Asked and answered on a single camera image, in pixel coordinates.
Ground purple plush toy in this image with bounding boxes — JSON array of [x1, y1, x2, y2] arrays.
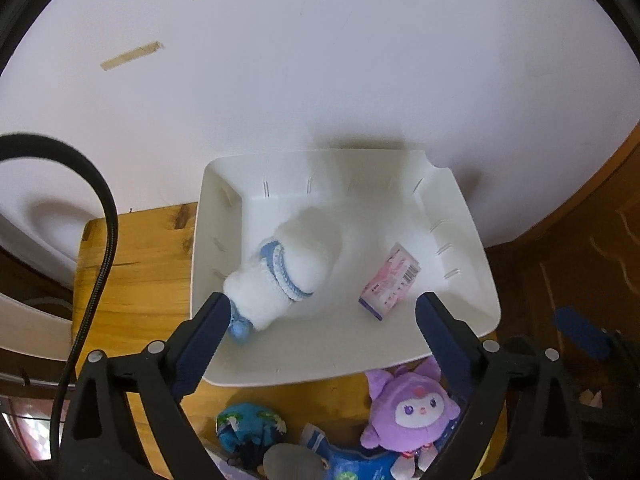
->
[[360, 356, 461, 479]]

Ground pink tissue pack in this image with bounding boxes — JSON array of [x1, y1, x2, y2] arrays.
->
[[358, 243, 421, 321]]

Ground white blue plush toy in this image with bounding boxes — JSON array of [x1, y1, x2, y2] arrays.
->
[[222, 207, 343, 344]]

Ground blue Hiipapa wipes pack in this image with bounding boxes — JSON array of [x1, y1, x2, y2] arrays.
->
[[299, 424, 399, 480]]

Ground blue green ball toy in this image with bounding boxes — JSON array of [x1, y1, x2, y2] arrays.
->
[[216, 403, 288, 465]]

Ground grey plush mouse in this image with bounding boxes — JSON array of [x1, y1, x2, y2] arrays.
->
[[262, 443, 326, 480]]

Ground white plastic storage bin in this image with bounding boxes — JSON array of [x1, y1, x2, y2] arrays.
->
[[191, 150, 501, 387]]

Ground white curved chair back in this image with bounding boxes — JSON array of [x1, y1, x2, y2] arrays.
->
[[1, 219, 73, 362]]

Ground black cable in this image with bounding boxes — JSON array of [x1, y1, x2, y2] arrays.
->
[[0, 131, 120, 470]]

